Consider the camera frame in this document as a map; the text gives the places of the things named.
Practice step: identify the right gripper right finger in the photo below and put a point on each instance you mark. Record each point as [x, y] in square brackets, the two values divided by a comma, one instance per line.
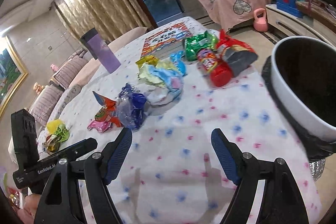
[281, 200]

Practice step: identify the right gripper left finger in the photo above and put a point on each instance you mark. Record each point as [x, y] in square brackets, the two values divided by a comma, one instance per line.
[61, 202]

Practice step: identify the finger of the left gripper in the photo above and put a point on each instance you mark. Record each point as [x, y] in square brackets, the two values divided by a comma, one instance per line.
[74, 151]

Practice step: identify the white trash bin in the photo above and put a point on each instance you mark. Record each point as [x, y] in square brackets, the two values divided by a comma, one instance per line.
[303, 78]

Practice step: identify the left hand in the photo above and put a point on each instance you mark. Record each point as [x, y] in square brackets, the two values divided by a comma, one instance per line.
[27, 213]

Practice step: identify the yellow cupcake liner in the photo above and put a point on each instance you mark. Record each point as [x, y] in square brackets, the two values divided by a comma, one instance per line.
[53, 125]

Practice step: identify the orange blue snack bag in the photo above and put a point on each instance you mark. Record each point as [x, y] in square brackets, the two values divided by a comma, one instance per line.
[108, 111]

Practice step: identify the blue crumpled wrapper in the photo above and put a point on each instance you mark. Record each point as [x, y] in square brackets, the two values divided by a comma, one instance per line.
[130, 107]

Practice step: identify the small teddy bear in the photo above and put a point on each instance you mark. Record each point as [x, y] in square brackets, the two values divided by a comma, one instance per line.
[38, 88]

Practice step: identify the striped pink cushion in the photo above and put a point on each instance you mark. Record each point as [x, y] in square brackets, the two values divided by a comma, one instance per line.
[66, 74]

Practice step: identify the gold framed painting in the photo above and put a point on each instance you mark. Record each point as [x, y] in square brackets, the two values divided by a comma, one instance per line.
[13, 72]

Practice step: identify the purple thermos bottle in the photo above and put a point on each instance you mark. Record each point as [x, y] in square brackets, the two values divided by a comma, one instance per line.
[99, 50]

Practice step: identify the floral white tablecloth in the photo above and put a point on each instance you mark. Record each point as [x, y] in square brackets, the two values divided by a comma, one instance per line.
[171, 173]

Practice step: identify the pastel crumpled wrapper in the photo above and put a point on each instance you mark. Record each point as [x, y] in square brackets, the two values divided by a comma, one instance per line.
[162, 83]

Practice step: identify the yellow snack wrapper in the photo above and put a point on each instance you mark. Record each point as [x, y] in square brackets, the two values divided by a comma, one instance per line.
[149, 59]

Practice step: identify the red children's book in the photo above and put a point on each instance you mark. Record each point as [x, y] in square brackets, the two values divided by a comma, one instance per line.
[164, 42]

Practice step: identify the red chips canister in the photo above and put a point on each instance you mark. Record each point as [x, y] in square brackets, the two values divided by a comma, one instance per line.
[216, 69]

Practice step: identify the red grey snack bag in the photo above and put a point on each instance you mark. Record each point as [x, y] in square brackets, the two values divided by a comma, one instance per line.
[236, 54]

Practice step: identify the gold patterned curtain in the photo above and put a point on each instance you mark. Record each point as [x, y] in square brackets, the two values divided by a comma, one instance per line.
[111, 18]

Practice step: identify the green snack bag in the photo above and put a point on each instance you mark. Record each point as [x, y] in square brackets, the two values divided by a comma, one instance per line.
[192, 45]

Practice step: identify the pink kettlebell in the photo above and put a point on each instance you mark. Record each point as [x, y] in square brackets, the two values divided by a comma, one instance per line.
[260, 23]

